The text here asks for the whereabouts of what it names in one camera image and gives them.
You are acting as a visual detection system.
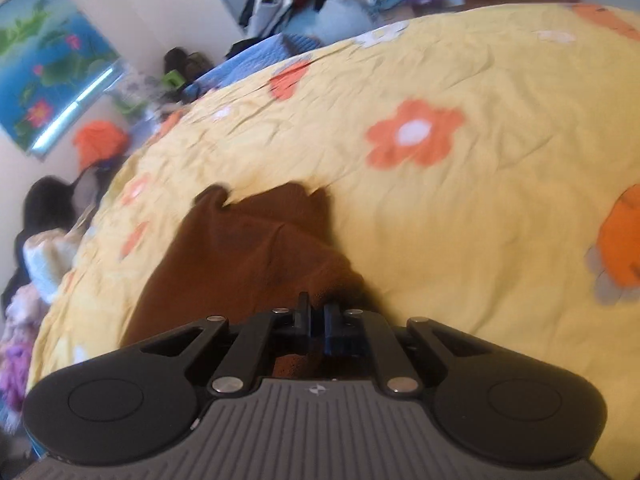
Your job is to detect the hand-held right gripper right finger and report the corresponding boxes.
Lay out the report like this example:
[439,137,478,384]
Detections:
[322,301,503,397]

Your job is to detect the yellow floral blanket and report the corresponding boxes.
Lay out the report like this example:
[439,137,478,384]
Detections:
[27,2,640,466]

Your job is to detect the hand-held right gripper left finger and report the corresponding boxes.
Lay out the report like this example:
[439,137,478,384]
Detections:
[139,291,312,397]

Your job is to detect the orange plastic bag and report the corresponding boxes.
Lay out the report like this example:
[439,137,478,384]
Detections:
[72,120,130,172]

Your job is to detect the purple pink cloth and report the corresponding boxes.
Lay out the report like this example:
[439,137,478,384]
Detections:
[0,285,48,411]

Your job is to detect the brown knit garment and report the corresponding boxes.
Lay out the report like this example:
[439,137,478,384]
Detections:
[120,182,383,378]

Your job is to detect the lotus wall poster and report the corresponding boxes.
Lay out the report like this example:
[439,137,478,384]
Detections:
[0,0,125,158]

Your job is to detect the white fluffy garment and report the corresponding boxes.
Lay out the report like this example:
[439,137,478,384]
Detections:
[22,227,83,303]

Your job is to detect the black cloth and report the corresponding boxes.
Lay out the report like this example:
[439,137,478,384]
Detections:
[12,175,81,281]

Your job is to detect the blue quilted bedspread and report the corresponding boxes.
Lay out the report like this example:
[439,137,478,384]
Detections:
[182,32,326,103]

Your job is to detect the dark bundled clothes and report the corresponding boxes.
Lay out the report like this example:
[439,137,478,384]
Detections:
[164,47,215,80]

